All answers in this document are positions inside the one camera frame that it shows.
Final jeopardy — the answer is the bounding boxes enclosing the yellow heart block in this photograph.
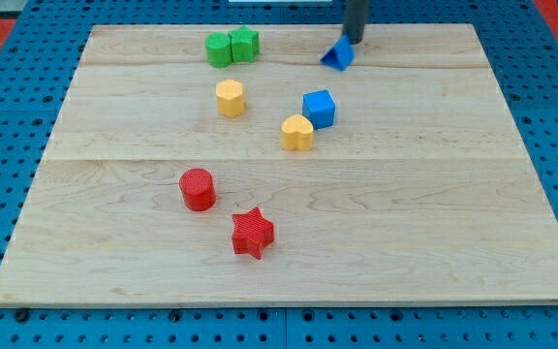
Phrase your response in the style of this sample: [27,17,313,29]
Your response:
[281,114,314,151]

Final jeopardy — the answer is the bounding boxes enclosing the blue cube block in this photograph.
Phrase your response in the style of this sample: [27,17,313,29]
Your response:
[302,90,336,130]

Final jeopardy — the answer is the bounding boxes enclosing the light wooden board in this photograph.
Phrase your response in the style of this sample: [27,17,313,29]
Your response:
[0,24,558,308]

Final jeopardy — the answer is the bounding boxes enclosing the red star block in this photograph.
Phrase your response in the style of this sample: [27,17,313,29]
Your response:
[232,206,274,260]

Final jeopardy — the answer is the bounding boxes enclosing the red cylinder block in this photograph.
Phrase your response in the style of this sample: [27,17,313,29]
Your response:
[178,168,216,211]

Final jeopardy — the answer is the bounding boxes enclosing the yellow hexagon block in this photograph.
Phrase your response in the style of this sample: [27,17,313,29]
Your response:
[215,79,245,117]

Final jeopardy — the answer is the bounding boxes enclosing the green star block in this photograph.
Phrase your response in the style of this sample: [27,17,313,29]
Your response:
[228,25,260,63]

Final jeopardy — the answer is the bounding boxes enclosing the blue triangular prism block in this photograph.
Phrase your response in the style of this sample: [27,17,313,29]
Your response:
[320,34,355,71]

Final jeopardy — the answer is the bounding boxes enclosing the green cylinder block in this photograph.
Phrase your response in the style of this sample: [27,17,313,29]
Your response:
[204,32,233,68]

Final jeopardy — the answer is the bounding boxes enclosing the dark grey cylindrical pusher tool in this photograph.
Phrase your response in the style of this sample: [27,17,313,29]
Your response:
[342,0,371,45]

